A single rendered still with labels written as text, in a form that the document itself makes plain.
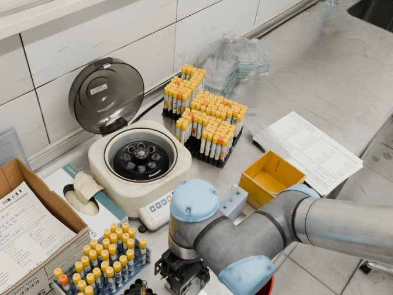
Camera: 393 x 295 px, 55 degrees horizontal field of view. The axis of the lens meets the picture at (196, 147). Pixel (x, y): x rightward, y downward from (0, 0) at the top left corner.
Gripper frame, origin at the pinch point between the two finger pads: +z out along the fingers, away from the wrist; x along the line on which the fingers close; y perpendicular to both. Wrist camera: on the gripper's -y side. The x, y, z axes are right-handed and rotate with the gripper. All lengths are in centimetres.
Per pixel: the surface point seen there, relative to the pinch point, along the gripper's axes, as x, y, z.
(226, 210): -4.4, -18.6, -3.9
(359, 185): 12, -153, 94
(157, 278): -7.0, 2.7, 6.1
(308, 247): 11, -93, 94
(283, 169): -2.5, -43.9, -0.6
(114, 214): -24.4, 0.7, -0.9
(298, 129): -10, -68, 5
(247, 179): -6.9, -31.4, -2.6
